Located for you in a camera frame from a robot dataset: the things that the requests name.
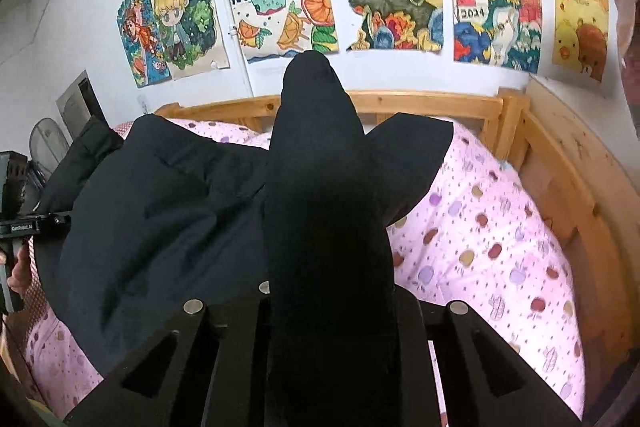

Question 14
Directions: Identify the black large jacket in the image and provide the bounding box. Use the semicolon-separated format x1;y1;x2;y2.
35;51;454;426

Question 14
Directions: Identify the person's left hand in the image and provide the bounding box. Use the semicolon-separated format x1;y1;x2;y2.
6;244;32;297

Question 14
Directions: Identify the electric floor fan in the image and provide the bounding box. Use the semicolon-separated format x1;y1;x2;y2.
28;117;70;179

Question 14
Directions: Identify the pink fruit print duvet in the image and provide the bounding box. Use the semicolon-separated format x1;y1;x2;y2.
22;116;586;416

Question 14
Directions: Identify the orange girl drawing poster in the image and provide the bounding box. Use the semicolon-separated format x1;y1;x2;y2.
116;0;171;88

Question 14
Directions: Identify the blond boy drawing poster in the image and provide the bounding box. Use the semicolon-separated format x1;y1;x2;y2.
151;0;230;80

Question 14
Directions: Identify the yellow bear chick poster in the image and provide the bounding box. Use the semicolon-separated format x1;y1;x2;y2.
552;0;608;82

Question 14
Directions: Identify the wooden bed frame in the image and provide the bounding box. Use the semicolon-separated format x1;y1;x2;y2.
154;76;637;408

